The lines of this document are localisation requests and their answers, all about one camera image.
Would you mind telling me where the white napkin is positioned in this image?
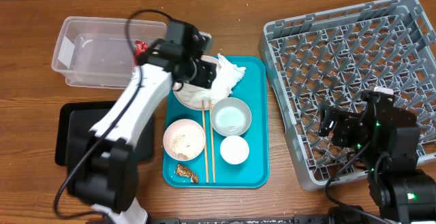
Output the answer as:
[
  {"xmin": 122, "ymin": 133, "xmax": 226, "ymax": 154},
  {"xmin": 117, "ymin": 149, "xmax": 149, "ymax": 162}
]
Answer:
[{"xmin": 185, "ymin": 52, "xmax": 247, "ymax": 105}]

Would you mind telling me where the teal plastic tray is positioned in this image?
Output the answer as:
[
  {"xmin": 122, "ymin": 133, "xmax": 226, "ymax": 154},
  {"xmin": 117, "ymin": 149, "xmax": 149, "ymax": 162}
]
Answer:
[{"xmin": 162, "ymin": 56, "xmax": 270, "ymax": 189}]

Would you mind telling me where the black tray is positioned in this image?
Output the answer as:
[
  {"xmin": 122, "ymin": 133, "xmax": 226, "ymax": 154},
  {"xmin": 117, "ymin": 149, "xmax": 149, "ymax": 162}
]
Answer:
[{"xmin": 54, "ymin": 101, "xmax": 155, "ymax": 166}]

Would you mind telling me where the pink bowl with rice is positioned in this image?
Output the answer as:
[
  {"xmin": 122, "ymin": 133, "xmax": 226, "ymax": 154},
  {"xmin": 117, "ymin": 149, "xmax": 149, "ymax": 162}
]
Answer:
[{"xmin": 163, "ymin": 118, "xmax": 205, "ymax": 161}]

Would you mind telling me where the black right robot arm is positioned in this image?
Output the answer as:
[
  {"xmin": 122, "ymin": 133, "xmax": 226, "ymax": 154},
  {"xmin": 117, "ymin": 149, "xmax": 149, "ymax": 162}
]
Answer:
[{"xmin": 319, "ymin": 86, "xmax": 435, "ymax": 223}]

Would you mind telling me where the brown food scrap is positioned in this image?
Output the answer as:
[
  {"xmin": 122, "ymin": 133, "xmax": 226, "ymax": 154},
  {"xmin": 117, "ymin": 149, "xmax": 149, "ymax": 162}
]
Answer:
[{"xmin": 175, "ymin": 164, "xmax": 200, "ymax": 184}]

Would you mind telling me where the clear plastic bin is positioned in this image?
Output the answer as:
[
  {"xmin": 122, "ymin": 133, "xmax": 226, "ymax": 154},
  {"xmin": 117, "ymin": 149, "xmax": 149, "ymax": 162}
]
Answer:
[{"xmin": 50, "ymin": 16, "xmax": 173, "ymax": 90}]

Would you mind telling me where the left wooden chopstick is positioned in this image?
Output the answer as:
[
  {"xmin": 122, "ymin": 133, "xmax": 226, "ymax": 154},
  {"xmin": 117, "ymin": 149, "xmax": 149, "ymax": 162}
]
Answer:
[{"xmin": 202, "ymin": 100, "xmax": 209, "ymax": 183}]

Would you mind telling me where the small white cup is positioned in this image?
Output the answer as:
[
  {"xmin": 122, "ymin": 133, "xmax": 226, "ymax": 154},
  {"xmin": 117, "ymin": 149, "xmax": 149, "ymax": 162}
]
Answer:
[{"xmin": 220, "ymin": 135, "xmax": 249, "ymax": 165}]

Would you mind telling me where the grey dishwasher rack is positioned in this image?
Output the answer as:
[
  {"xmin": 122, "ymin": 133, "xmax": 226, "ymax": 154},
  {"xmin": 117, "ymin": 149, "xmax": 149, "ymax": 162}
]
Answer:
[{"xmin": 258, "ymin": 0, "xmax": 435, "ymax": 191}]

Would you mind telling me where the black table edge rail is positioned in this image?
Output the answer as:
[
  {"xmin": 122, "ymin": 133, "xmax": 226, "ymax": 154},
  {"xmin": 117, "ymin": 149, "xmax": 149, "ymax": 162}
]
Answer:
[{"xmin": 151, "ymin": 214, "xmax": 334, "ymax": 224}]

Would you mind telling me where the grey-green bowl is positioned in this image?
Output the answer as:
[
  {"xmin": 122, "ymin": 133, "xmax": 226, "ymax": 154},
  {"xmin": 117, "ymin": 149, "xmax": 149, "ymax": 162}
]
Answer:
[{"xmin": 211, "ymin": 97, "xmax": 252, "ymax": 137}]

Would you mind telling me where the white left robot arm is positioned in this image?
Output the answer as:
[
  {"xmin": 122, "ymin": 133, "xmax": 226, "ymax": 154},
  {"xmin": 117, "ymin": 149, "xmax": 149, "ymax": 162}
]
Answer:
[{"xmin": 53, "ymin": 32, "xmax": 216, "ymax": 223}]

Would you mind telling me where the red snack wrapper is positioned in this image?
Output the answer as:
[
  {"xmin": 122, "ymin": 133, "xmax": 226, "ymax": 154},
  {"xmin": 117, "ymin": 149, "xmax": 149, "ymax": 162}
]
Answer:
[{"xmin": 134, "ymin": 40, "xmax": 148, "ymax": 66}]

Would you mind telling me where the pink round plate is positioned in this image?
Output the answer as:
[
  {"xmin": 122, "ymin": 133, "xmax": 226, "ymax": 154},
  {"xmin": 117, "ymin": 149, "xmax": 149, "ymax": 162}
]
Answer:
[{"xmin": 174, "ymin": 54, "xmax": 231, "ymax": 110}]

